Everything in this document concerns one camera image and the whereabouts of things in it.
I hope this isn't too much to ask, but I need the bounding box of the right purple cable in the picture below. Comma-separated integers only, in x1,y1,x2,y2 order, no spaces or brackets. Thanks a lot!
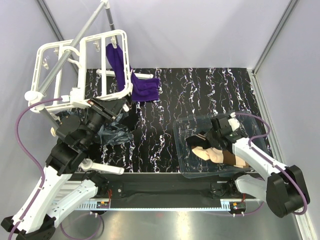
232,111,311,216

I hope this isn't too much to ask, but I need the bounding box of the purple cable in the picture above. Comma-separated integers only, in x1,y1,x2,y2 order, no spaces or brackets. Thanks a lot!
232,111,311,216
7,97,66,240

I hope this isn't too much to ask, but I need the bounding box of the purple sock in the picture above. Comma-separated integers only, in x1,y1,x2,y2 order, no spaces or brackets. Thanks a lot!
105,43,160,102

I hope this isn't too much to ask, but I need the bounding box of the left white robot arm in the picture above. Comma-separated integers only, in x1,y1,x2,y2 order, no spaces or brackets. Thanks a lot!
0,98,128,240

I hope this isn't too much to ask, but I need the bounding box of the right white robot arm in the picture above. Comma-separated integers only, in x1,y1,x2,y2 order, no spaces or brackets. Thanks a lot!
207,112,310,218

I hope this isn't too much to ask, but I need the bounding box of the black marbled mat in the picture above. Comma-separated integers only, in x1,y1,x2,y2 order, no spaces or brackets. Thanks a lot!
89,67,261,173

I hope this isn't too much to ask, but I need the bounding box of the white plastic clip hanger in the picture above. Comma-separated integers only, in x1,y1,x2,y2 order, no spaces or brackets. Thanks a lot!
24,29,133,112

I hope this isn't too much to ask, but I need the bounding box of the brown striped sock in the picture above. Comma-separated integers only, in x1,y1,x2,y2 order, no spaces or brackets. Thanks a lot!
222,150,250,168

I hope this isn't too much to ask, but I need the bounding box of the black striped sock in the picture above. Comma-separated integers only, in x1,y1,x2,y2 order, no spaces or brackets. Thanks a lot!
185,134,211,150
119,101,139,131

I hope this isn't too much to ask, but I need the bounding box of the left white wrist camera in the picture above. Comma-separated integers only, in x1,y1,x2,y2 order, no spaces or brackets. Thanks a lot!
61,87,91,109

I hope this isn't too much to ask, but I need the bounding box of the cream sock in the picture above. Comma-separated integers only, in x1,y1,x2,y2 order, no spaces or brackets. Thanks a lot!
192,146,224,164

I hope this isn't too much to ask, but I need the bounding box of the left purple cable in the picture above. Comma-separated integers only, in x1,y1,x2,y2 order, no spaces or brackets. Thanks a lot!
7,97,66,240

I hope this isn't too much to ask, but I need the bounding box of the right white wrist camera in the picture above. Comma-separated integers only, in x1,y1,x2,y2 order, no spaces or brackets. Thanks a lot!
227,112,240,132

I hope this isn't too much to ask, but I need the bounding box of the clear plastic bin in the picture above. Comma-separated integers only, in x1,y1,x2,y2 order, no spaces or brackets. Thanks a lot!
173,112,272,179

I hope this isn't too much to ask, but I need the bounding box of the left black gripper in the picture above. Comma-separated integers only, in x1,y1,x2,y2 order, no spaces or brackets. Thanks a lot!
81,96,128,149

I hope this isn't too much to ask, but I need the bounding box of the dark leaf patterned cloth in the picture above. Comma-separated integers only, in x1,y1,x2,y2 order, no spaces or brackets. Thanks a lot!
56,112,133,151

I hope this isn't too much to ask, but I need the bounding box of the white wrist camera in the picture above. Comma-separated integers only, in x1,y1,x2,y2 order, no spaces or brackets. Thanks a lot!
61,87,91,109
227,112,240,132

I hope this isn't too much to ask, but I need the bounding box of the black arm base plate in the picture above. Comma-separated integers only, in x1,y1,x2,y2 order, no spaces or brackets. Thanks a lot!
103,173,252,210

